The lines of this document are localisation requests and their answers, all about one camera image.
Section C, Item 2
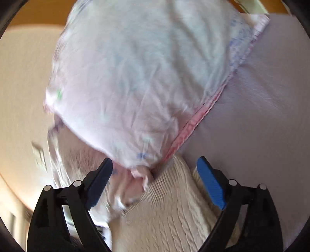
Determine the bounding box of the pink pillow with tree print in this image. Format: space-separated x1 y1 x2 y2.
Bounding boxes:
47 116 153 246

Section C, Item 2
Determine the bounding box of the beige cable-knit sweater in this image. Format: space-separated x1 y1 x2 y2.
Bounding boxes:
110 155 221 251

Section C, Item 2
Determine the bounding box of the white wall switch plate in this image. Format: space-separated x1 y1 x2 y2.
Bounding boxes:
32 142 48 172

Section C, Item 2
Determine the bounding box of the wooden headboard shelf unit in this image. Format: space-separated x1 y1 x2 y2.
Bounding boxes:
9 0 291 27

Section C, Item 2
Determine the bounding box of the pink pillow with flowers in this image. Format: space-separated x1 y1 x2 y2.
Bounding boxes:
45 1 269 168

